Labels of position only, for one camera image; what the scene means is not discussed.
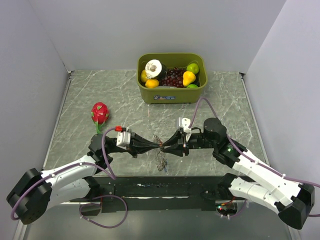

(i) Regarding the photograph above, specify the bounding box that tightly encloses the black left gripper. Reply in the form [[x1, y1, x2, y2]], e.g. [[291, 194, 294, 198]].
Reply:
[[107, 132, 160, 158]]

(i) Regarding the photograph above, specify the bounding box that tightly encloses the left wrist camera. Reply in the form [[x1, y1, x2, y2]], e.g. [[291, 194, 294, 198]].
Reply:
[[115, 126, 131, 148]]

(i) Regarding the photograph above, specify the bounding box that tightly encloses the red dragon fruit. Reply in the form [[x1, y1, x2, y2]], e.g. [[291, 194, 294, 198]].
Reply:
[[91, 102, 110, 134]]

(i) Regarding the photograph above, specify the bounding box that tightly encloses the yellow lemon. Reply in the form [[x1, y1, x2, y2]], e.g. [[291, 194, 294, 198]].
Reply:
[[140, 69, 149, 84]]

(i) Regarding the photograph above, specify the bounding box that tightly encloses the green lime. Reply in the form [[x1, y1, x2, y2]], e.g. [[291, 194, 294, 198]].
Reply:
[[186, 63, 200, 75]]

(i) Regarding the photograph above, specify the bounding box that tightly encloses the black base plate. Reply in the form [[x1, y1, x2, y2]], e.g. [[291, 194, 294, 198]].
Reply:
[[68, 176, 277, 214]]

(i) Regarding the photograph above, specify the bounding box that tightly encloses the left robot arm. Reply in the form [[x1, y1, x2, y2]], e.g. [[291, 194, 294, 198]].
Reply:
[[6, 131, 160, 225]]

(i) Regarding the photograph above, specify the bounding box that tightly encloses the olive green plastic bin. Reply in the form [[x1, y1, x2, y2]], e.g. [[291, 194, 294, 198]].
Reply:
[[136, 52, 208, 104]]

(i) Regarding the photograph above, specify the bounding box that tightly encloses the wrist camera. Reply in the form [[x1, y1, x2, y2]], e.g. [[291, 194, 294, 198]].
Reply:
[[115, 126, 131, 148], [176, 117, 192, 142]]

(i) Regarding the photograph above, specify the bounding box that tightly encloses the round metal key organizer disc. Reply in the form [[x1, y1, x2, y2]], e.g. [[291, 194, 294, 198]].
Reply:
[[153, 134, 168, 174]]

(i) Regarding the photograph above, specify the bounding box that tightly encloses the green fruit front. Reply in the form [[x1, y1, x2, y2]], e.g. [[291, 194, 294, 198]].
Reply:
[[187, 84, 198, 89]]

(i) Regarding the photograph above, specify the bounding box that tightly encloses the orange fruit front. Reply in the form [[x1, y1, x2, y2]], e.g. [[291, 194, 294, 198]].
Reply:
[[145, 79, 160, 89]]

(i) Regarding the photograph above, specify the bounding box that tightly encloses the dark red grapes bunch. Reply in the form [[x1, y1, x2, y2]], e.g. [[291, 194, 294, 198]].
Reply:
[[159, 67, 186, 88]]

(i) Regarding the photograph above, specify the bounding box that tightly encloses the yellow pear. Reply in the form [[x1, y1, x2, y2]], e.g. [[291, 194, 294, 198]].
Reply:
[[182, 71, 196, 87]]

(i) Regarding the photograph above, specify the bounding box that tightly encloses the white black tape roll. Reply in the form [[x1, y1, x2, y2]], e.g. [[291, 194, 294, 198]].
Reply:
[[145, 59, 167, 80]]

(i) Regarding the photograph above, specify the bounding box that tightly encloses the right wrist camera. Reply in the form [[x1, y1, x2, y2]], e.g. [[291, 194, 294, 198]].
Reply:
[[176, 117, 192, 142]]

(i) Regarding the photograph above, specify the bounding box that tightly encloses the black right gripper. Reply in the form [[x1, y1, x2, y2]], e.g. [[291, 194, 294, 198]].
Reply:
[[162, 129, 217, 157]]

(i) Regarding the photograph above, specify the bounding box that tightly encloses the aluminium rail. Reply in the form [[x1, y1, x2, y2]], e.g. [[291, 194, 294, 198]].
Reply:
[[22, 181, 290, 206]]

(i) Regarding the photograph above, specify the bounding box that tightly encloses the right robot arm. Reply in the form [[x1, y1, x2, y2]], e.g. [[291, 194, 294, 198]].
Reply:
[[162, 117, 315, 230]]

